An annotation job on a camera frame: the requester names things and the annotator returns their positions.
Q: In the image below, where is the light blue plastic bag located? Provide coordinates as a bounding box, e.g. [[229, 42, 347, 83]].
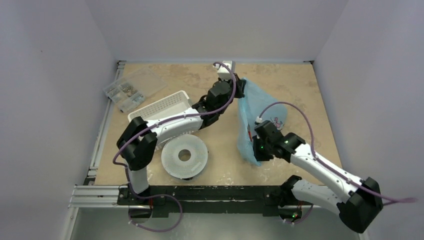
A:
[[236, 77, 288, 167]]

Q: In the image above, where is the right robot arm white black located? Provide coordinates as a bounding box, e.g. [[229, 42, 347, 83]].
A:
[[253, 118, 383, 234]]

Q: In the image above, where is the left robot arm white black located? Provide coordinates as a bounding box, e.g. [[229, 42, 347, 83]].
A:
[[116, 78, 247, 205]]

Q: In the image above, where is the white perforated plastic basket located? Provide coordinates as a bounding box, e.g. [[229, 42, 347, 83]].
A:
[[127, 90, 202, 150]]

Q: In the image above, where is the clear plastic screw organizer box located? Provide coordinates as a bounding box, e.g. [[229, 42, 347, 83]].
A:
[[103, 67, 167, 113]]

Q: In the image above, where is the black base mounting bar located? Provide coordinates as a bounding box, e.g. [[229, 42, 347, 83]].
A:
[[117, 185, 305, 220]]

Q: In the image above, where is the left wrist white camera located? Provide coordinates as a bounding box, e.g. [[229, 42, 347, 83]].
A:
[[213, 60, 236, 81]]

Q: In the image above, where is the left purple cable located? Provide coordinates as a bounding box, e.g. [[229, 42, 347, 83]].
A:
[[112, 61, 237, 200]]

